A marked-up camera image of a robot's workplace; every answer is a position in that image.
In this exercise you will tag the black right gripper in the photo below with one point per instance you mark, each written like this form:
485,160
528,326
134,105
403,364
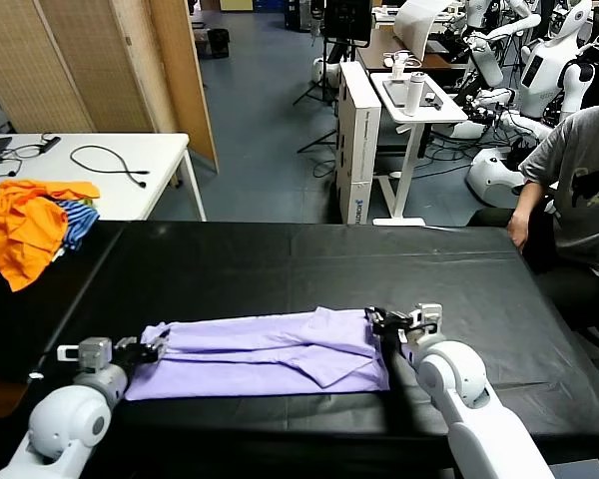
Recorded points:
397,327

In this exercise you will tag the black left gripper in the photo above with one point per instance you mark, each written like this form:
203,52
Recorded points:
135,353

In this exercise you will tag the lavender t-shirt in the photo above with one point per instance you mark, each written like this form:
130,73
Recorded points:
259,349

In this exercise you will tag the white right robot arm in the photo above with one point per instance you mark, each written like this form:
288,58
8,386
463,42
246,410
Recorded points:
469,399

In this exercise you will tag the person's right forearm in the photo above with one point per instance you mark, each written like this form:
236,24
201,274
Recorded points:
529,199

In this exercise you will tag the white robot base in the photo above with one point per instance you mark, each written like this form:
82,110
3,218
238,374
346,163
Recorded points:
493,178

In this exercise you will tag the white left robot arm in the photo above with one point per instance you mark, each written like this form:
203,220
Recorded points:
65,424

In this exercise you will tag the person's right hand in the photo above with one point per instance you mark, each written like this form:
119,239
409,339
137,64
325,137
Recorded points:
518,232

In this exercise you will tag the black table cover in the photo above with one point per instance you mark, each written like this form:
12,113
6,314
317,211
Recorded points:
329,264

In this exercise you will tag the black side table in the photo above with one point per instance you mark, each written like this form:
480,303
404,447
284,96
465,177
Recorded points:
40,309

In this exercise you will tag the small white tag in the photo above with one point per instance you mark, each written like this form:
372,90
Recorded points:
36,375

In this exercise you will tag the blue striped garment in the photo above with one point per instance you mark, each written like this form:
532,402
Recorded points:
78,218

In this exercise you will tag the green yellow garment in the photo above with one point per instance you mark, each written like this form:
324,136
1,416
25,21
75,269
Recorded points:
89,201

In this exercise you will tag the white table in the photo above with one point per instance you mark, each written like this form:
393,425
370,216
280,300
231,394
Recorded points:
129,188

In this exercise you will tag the tall white cardboard box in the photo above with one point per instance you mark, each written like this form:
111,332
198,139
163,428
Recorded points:
365,149

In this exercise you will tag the orange garment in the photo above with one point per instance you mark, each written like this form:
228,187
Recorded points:
24,228

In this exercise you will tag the white standing desk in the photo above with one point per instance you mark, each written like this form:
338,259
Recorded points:
427,116

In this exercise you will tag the gray tablet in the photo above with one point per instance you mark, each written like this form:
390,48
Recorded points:
395,94

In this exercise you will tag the white bottle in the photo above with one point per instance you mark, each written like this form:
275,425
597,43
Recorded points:
412,94

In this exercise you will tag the black power strip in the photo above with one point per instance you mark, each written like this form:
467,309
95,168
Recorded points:
52,141

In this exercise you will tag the person in gray shirt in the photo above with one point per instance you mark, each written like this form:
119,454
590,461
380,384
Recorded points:
579,199

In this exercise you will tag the black tripod stand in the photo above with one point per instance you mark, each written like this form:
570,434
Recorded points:
324,74

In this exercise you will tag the white round device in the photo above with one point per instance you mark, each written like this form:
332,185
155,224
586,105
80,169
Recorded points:
328,71

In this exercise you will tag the white headset stand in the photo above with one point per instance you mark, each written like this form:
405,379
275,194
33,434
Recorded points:
400,61

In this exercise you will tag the brown desk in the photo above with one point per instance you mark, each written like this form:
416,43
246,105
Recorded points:
428,59

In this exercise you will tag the white humanoid robot with cylinder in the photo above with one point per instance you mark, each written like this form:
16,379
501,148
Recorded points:
485,61

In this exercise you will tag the wooden folding screen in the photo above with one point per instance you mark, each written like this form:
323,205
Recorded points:
80,65

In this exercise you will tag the white curved sheet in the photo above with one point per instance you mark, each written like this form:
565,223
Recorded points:
415,26

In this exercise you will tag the large white humanoid robot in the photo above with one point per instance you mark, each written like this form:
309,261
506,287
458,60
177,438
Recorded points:
543,69

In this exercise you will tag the black monitor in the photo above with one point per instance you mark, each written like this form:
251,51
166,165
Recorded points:
347,19

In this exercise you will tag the black trash bin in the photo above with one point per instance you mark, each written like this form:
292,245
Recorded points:
218,43

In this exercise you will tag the blue storage crate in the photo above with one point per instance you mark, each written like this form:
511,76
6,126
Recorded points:
268,3

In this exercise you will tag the brown cardboard box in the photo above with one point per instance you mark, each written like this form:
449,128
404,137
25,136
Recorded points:
236,3

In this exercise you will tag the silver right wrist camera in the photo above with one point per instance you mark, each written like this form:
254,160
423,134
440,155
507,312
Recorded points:
429,319

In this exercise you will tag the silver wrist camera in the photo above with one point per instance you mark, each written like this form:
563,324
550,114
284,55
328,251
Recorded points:
92,354
429,319

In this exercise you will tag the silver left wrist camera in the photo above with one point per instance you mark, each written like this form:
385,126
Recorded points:
92,354

